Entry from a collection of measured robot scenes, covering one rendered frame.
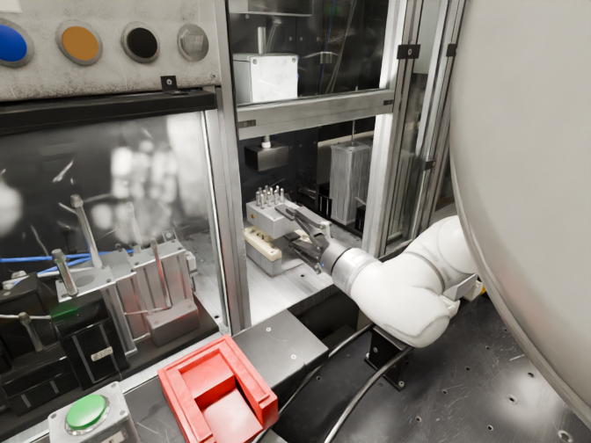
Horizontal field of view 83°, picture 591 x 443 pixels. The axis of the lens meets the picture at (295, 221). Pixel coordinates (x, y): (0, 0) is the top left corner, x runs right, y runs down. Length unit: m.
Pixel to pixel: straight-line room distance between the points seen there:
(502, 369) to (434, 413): 0.24
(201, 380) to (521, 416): 0.72
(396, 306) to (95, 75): 0.51
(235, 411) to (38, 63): 0.51
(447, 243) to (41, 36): 0.61
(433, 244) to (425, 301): 0.11
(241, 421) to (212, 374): 0.08
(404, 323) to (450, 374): 0.44
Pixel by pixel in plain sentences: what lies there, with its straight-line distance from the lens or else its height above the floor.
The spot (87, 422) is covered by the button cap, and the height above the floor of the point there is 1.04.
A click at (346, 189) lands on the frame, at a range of 0.99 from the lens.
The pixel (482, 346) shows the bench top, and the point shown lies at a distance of 1.11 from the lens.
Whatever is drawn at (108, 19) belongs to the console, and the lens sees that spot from 0.45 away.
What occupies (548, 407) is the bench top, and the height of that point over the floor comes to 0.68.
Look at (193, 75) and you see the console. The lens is 0.48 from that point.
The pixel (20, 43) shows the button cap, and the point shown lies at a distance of 0.43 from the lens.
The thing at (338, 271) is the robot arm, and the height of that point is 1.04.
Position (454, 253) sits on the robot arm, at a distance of 0.63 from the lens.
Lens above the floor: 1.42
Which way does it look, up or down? 28 degrees down
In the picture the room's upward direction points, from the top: straight up
